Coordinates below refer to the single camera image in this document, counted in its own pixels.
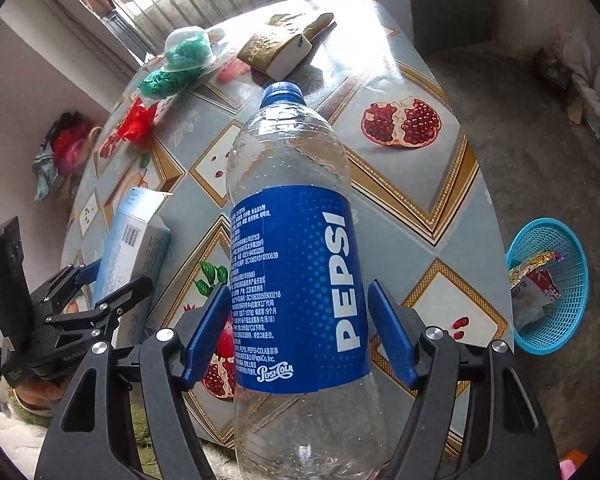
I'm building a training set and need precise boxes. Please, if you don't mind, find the Pepsi plastic bottle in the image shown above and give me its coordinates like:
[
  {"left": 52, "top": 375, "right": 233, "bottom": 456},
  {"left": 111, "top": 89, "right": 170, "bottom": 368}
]
[{"left": 226, "top": 81, "right": 387, "bottom": 479}]

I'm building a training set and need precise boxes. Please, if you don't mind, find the teal plastic bag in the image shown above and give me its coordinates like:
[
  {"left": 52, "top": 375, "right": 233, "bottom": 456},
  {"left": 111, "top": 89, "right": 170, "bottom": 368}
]
[{"left": 138, "top": 31, "right": 211, "bottom": 101}]

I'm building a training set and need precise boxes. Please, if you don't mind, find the gold tissue pack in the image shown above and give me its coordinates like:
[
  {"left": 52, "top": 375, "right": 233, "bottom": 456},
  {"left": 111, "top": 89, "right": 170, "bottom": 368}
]
[{"left": 237, "top": 11, "right": 334, "bottom": 81}]

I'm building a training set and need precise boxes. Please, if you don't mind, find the red white snack bag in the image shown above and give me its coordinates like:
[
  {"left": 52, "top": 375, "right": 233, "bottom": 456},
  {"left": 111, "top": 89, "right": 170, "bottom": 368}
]
[{"left": 508, "top": 250, "right": 562, "bottom": 330}]

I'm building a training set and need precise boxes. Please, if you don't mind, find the clear plastic dome cup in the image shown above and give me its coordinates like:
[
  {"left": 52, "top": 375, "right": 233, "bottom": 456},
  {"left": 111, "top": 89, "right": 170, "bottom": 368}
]
[{"left": 161, "top": 26, "right": 216, "bottom": 73}]

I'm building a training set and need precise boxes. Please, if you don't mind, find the blue plastic trash basket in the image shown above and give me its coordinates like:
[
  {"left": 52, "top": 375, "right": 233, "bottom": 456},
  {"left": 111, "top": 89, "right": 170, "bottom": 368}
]
[{"left": 505, "top": 218, "right": 590, "bottom": 356}]

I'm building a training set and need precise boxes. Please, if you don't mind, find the person left hand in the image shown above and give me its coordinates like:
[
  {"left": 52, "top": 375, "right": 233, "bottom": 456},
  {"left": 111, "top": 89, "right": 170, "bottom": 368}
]
[{"left": 14, "top": 376, "right": 67, "bottom": 411}]

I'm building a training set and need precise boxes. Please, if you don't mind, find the fruit pattern tablecloth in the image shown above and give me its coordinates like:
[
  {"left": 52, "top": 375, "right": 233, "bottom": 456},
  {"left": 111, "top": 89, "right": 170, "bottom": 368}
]
[{"left": 59, "top": 0, "right": 515, "bottom": 456}]

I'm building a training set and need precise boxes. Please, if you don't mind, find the light blue carton box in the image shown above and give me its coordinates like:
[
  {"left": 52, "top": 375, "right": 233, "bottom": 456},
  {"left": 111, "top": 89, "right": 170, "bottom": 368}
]
[{"left": 92, "top": 186, "right": 174, "bottom": 346}]

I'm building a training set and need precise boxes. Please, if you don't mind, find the red bags pile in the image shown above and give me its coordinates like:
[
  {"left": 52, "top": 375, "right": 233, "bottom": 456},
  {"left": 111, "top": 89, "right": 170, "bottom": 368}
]
[{"left": 32, "top": 112, "right": 102, "bottom": 206}]

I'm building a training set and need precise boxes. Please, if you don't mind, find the red plastic wrapper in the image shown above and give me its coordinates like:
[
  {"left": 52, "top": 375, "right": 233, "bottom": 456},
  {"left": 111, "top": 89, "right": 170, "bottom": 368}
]
[{"left": 98, "top": 98, "right": 159, "bottom": 159}]

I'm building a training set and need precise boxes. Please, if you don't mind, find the floor clutter pile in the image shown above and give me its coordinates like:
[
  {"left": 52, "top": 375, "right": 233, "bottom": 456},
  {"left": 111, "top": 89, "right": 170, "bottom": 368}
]
[{"left": 532, "top": 29, "right": 600, "bottom": 146}]

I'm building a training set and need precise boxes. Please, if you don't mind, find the grey cabinet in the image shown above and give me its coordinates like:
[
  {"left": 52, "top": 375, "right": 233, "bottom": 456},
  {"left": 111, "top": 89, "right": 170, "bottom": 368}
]
[{"left": 377, "top": 0, "right": 495, "bottom": 54}]

